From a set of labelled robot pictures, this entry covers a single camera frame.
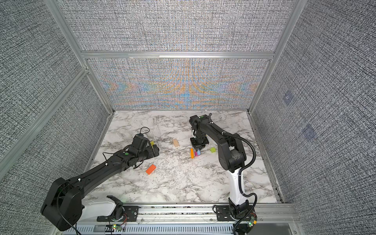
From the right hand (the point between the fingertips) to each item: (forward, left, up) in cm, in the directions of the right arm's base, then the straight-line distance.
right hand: (198, 148), depth 93 cm
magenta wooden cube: (-3, +2, -1) cm, 4 cm away
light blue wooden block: (-3, 0, +1) cm, 4 cm away
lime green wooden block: (+1, -10, -3) cm, 10 cm away
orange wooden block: (-1, +4, -3) cm, 5 cm away
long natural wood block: (+7, +15, -3) cm, 17 cm away
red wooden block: (-12, +29, -3) cm, 32 cm away
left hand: (-5, +27, +5) cm, 28 cm away
